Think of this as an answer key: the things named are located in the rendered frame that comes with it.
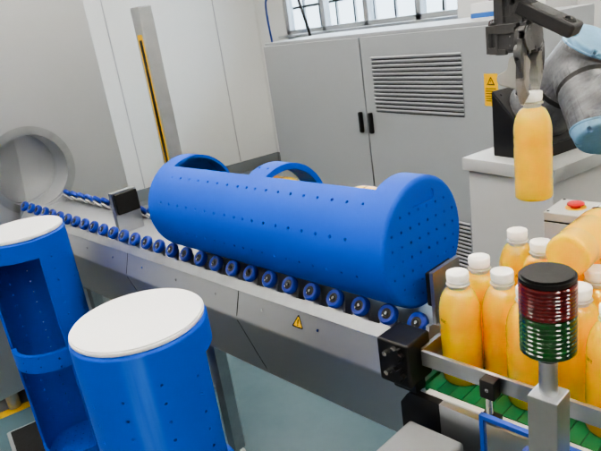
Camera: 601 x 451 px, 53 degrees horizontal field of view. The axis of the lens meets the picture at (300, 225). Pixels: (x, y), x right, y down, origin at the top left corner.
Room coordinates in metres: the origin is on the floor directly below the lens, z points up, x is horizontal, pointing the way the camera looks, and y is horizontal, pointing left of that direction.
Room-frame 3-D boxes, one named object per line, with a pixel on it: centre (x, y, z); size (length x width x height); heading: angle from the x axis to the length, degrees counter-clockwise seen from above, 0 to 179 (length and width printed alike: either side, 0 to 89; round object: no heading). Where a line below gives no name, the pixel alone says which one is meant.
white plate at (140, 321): (1.13, 0.36, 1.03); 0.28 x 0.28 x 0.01
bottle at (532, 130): (1.16, -0.48, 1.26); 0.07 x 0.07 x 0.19
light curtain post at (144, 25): (2.46, 0.48, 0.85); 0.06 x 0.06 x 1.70; 42
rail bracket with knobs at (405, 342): (0.97, -0.16, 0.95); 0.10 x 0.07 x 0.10; 132
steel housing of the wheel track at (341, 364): (1.91, 0.43, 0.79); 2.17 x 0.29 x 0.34; 42
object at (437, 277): (1.14, -0.28, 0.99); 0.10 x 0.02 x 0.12; 132
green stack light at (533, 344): (0.61, -0.27, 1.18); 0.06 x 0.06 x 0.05
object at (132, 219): (2.12, 0.62, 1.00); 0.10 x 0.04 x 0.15; 132
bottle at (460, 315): (0.96, -0.26, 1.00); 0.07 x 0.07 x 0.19
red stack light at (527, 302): (0.61, -0.27, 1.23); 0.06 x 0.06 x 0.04
